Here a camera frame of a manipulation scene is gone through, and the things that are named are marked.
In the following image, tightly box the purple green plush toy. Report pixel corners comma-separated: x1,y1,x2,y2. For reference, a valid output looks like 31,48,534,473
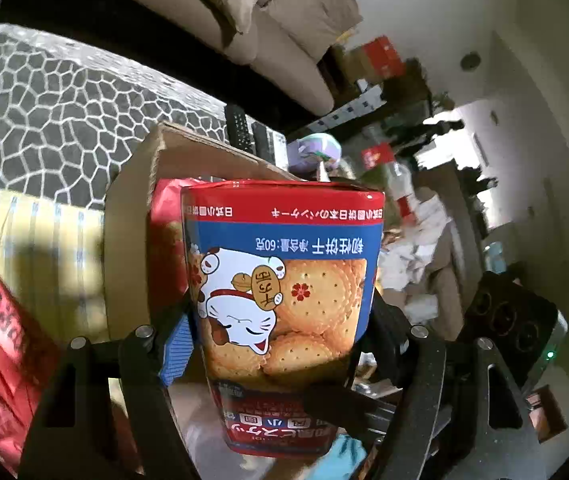
287,132,344,175

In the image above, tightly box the black device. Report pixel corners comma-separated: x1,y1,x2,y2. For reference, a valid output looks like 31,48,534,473
251,122,288,167

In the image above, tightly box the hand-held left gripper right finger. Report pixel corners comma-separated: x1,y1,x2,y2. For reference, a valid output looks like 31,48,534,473
352,297,548,480

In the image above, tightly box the grey patterned mat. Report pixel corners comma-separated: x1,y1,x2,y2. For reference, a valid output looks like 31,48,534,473
0,22,231,212

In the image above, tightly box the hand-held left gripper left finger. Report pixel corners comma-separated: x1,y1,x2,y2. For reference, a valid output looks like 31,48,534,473
17,301,201,480

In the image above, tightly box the brown cardboard box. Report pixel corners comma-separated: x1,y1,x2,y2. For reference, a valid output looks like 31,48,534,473
102,120,310,480

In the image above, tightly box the clear plastic bottle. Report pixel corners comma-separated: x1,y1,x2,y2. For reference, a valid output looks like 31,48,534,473
383,162,416,222

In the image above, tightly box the pile of white paper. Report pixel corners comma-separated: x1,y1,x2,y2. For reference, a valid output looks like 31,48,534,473
377,194,453,323

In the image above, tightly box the red storage box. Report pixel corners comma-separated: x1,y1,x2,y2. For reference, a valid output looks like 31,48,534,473
359,35,406,82

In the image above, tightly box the cyan cloth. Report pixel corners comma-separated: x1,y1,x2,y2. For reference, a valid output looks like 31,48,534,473
322,434,368,480

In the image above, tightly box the red blue biscuit box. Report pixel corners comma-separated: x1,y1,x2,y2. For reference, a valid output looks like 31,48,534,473
179,180,386,459

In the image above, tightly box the beige sofa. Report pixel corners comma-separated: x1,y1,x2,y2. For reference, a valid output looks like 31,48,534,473
114,0,338,117

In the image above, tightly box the black remote control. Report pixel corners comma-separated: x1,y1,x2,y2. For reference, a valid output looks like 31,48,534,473
225,103,256,152

